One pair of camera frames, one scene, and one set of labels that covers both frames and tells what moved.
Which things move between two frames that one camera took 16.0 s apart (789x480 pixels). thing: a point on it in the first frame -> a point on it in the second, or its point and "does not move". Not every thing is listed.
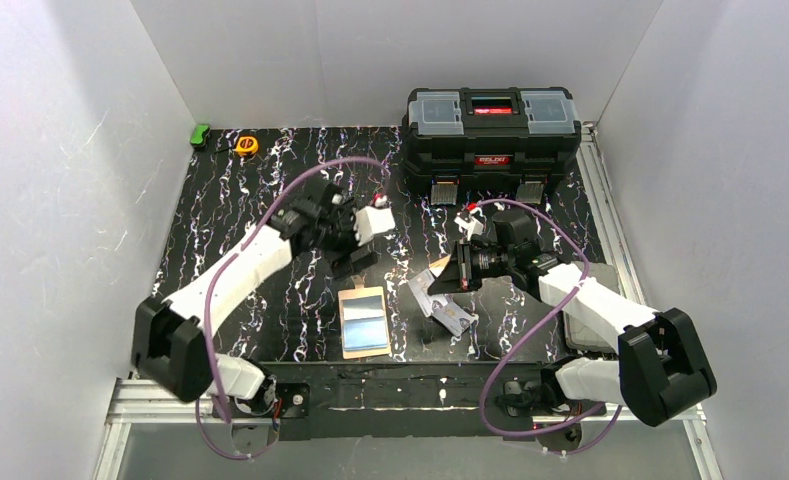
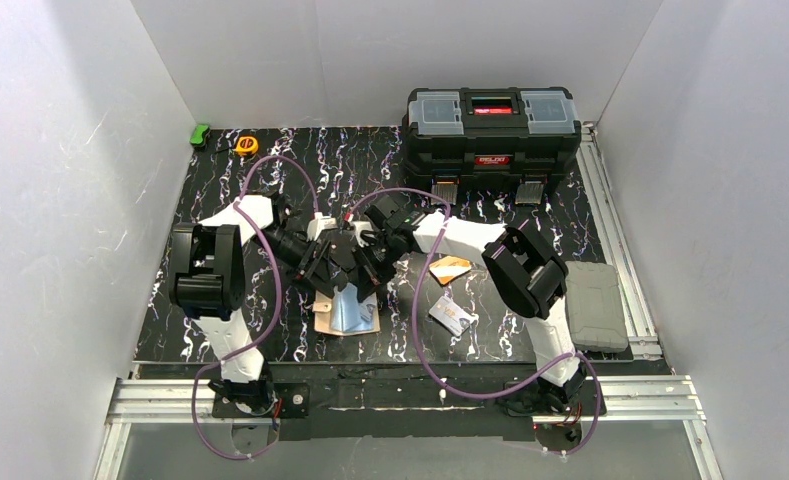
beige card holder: [363, 321] -> [323, 316]
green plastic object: [199, 136] does not move
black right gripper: [464, 266] -> [369, 258]
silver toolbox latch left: [443, 194] does not move
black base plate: [354, 400] does not move
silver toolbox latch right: [530, 192] does not move
